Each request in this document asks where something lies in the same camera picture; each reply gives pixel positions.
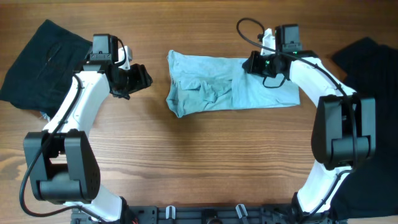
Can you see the folded blue garment at bottom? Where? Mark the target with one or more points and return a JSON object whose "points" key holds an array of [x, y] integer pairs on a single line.
{"points": [[45, 116]]}

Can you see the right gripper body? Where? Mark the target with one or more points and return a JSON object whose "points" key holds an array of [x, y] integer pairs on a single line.
{"points": [[265, 65]]}

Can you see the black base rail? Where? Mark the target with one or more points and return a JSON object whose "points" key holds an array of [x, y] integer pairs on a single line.
{"points": [[214, 214]]}

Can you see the light blue t-shirt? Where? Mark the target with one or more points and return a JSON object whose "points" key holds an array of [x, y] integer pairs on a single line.
{"points": [[202, 83]]}

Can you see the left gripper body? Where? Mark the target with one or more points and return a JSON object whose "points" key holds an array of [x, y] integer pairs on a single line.
{"points": [[131, 80]]}

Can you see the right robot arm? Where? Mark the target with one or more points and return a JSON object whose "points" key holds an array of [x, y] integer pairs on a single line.
{"points": [[344, 130]]}

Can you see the white rail clip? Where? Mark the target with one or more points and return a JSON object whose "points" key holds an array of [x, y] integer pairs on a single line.
{"points": [[170, 212], [242, 213]]}

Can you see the right white rail clip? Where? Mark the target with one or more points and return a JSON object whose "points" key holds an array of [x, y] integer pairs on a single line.
{"points": [[242, 213]]}

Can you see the left white rail clip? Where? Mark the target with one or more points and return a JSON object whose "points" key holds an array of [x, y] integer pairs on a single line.
{"points": [[170, 212]]}

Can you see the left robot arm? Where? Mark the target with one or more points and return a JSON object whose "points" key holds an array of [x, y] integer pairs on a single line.
{"points": [[62, 172]]}

